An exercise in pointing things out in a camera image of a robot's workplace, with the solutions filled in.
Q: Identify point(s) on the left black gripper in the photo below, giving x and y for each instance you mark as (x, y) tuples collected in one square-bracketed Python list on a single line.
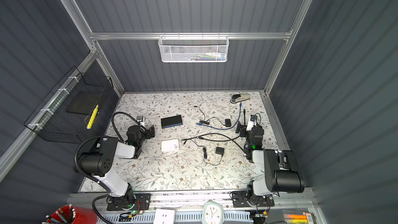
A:
[(149, 131)]

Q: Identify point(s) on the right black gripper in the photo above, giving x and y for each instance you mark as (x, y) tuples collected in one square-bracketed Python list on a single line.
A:
[(244, 129)]

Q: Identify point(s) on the white network switch box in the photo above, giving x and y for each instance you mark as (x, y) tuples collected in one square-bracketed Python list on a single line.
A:
[(170, 145)]

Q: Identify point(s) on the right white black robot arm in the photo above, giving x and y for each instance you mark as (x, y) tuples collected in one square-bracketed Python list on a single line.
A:
[(281, 172)]

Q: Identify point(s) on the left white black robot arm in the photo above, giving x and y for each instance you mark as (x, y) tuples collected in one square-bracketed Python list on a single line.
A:
[(94, 159)]

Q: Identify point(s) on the black white stapler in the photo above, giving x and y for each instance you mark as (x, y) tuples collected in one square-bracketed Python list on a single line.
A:
[(237, 98)]

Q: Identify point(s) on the yellow marker in basket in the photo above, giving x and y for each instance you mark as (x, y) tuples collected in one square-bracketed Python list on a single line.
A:
[(92, 118)]

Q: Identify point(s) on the floral patterned table mat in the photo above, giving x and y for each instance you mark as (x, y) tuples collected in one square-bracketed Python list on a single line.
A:
[(185, 169)]

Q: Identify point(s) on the black pad in basket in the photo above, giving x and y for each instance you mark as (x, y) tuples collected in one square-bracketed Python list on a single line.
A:
[(83, 103)]

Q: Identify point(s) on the white analog clock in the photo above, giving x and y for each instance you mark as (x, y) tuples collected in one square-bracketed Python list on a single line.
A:
[(213, 213)]

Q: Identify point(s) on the red pencil cup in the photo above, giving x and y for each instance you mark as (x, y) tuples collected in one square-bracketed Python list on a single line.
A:
[(72, 215)]

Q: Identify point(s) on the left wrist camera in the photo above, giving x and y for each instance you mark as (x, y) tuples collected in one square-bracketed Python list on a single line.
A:
[(141, 120)]

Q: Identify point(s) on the small black adapter with cable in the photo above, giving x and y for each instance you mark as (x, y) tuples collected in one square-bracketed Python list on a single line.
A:
[(206, 121)]

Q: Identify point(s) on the black network switch box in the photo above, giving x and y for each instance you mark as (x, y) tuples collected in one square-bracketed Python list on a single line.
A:
[(171, 121)]

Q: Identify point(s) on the black wire wall basket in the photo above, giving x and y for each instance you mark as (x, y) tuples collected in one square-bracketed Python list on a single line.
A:
[(52, 123)]

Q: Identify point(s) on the white wall power socket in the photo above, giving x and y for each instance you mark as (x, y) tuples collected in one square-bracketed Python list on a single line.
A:
[(164, 216)]

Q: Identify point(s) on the white wire mesh basket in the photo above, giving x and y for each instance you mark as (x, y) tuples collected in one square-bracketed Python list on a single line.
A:
[(194, 50)]

